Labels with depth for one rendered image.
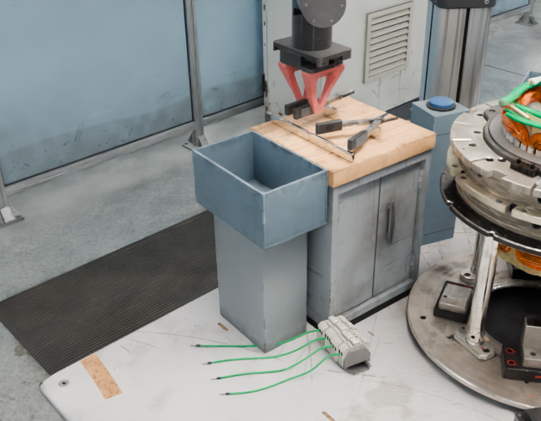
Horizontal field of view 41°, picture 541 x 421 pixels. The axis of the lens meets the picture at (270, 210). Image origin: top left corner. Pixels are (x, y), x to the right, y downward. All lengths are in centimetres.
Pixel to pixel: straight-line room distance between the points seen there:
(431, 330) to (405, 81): 269
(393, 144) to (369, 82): 245
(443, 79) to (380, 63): 208
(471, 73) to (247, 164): 54
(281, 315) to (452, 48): 63
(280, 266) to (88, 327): 147
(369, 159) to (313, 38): 18
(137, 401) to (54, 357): 132
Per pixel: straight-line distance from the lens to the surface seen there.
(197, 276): 258
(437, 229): 134
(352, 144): 97
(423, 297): 117
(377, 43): 345
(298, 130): 105
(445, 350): 108
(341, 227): 102
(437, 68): 142
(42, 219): 308
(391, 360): 108
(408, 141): 105
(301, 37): 102
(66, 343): 238
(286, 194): 92
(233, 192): 96
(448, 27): 140
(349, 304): 112
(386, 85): 360
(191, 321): 115
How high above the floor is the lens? 150
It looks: 30 degrees down
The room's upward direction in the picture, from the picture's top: 1 degrees counter-clockwise
